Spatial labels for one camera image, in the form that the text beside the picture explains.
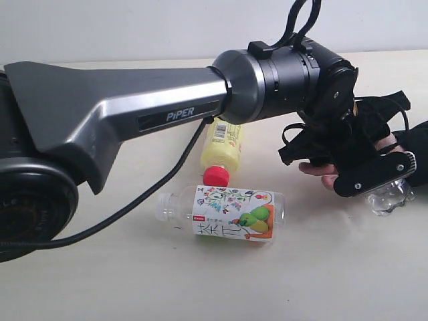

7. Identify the black cable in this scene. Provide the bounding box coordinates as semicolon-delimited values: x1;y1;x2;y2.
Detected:
0;118;213;250

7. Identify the clear red-label cola bottle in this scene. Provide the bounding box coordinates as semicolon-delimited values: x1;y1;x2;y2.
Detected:
364;179;415;217

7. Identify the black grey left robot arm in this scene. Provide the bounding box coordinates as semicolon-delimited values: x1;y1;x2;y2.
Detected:
1;33;417;261

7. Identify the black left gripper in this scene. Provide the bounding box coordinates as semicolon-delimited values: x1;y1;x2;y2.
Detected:
277;90;411;174

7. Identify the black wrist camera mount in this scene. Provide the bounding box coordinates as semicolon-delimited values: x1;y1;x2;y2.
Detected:
334;151;417;198

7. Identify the open bare hand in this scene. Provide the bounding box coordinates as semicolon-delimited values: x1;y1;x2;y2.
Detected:
298;133;395;191

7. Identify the yellow bottle red cap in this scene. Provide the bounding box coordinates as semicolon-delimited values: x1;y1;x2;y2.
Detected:
200;118;244;187

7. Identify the clear floral-label tea bottle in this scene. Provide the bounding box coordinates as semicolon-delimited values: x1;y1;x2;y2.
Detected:
155;185;285;243

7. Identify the black-sleeved forearm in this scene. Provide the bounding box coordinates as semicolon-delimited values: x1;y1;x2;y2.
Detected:
391;120;428;188

